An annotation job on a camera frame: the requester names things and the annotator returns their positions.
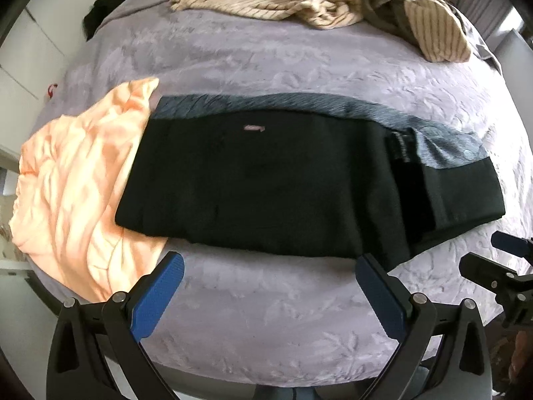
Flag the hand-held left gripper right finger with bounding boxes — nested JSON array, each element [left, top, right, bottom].
[[355, 253, 494, 400]]

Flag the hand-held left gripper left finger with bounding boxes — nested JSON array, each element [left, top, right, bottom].
[[47, 251, 185, 400]]

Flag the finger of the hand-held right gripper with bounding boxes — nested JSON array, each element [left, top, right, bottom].
[[459, 252, 521, 290], [491, 231, 533, 259]]

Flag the black pants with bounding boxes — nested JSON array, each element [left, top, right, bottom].
[[114, 114, 506, 271]]

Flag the lilac embossed bedspread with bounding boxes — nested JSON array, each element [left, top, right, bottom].
[[25, 0, 533, 388]]

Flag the peach cloth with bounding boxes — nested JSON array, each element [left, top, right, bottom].
[[9, 77, 169, 303]]

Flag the white side panel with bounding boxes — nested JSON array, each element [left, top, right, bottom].
[[470, 0, 533, 92]]

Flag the olive garment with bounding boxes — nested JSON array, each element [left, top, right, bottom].
[[360, 0, 421, 46]]

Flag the white wardrobe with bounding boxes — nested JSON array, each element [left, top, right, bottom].
[[0, 0, 109, 151]]

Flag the black garment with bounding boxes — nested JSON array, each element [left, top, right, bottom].
[[82, 0, 138, 42]]

